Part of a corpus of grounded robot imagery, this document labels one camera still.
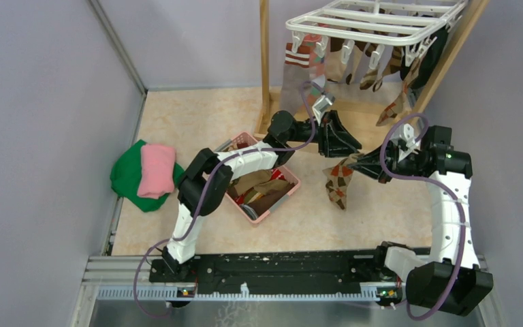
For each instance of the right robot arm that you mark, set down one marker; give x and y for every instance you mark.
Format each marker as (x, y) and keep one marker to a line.
(451, 275)

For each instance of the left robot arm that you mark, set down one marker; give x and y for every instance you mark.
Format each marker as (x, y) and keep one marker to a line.
(207, 179)

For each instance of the black sock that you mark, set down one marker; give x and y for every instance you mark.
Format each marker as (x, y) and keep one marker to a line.
(431, 59)

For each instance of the white clip hanger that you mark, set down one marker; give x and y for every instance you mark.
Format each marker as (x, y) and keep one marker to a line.
(410, 26)

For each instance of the striped socks in basket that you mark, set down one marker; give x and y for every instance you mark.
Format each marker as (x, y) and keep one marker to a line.
(261, 189)

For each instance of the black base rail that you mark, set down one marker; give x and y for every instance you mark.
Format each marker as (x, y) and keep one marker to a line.
(305, 275)

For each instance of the pink folded cloth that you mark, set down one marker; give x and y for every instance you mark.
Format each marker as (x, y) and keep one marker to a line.
(157, 168)

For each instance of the maroon striped sock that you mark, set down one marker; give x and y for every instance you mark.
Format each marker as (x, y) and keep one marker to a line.
(295, 72)

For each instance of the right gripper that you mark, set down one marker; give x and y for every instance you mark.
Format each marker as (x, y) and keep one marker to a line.
(370, 164)

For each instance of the wooden rack stand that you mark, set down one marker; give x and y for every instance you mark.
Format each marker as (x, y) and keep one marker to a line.
(358, 109)

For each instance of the beige argyle sock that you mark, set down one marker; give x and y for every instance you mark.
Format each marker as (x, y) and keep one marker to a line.
(338, 180)
(397, 107)

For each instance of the green cloth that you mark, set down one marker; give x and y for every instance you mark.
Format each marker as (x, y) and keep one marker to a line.
(126, 175)

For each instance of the pink plastic basket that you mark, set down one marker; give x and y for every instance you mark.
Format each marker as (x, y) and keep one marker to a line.
(284, 189)

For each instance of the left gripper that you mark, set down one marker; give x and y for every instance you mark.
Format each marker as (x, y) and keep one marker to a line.
(332, 135)

